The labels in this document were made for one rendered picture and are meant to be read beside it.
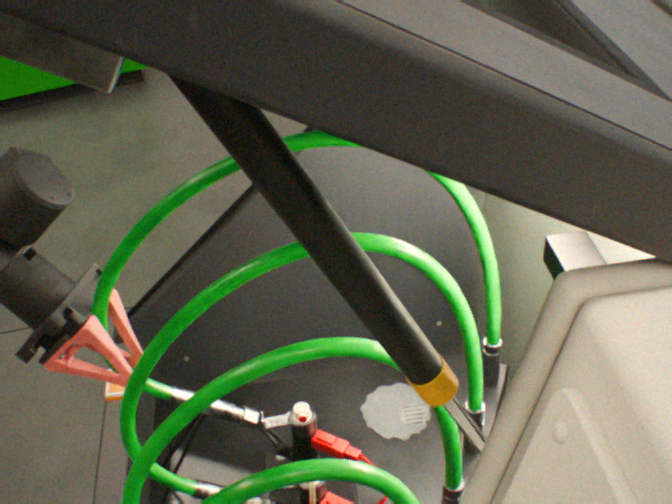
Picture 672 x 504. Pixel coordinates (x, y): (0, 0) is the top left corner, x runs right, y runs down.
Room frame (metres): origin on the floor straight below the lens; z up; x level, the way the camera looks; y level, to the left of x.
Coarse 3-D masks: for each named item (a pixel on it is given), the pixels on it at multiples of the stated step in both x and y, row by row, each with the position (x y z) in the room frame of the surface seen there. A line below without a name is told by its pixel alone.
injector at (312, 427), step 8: (312, 416) 0.57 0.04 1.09; (296, 424) 0.56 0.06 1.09; (304, 424) 0.56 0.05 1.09; (312, 424) 0.56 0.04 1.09; (296, 432) 0.56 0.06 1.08; (304, 432) 0.56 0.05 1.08; (312, 432) 0.56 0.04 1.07; (296, 440) 0.56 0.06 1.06; (304, 440) 0.56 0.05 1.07; (280, 448) 0.57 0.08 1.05; (288, 448) 0.57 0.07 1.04; (296, 448) 0.56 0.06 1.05; (304, 448) 0.56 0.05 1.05; (312, 448) 0.56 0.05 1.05; (280, 456) 0.57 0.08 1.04; (288, 456) 0.57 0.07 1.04; (296, 456) 0.57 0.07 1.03; (304, 456) 0.56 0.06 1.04; (312, 456) 0.56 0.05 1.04
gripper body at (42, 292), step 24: (24, 264) 0.58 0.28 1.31; (48, 264) 0.59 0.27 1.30; (0, 288) 0.56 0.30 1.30; (24, 288) 0.56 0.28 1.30; (48, 288) 0.57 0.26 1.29; (72, 288) 0.58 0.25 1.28; (24, 312) 0.55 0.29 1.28; (48, 312) 0.55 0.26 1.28; (48, 336) 0.56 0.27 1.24; (24, 360) 0.52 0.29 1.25
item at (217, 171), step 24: (288, 144) 0.57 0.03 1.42; (312, 144) 0.57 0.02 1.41; (336, 144) 0.57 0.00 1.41; (216, 168) 0.57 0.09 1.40; (240, 168) 0.57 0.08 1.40; (192, 192) 0.56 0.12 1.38; (456, 192) 0.58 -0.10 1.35; (144, 216) 0.57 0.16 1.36; (480, 216) 0.59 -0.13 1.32; (480, 240) 0.58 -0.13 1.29; (120, 264) 0.56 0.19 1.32; (96, 312) 0.55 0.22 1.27
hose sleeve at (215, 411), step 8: (176, 392) 0.56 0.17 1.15; (184, 392) 0.56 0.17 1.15; (192, 392) 0.57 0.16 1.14; (168, 400) 0.56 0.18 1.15; (176, 400) 0.56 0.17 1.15; (184, 400) 0.56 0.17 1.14; (208, 408) 0.56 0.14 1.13; (216, 408) 0.56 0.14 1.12; (224, 408) 0.56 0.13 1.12; (232, 408) 0.57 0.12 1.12; (240, 408) 0.57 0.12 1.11; (216, 416) 0.56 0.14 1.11; (224, 416) 0.56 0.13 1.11; (232, 416) 0.56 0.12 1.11; (240, 416) 0.56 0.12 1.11
